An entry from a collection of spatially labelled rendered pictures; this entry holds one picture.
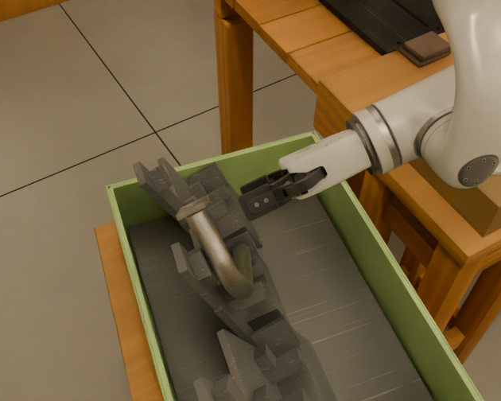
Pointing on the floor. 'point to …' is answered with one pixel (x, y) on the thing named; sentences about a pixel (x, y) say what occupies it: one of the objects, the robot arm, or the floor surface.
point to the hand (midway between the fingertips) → (250, 200)
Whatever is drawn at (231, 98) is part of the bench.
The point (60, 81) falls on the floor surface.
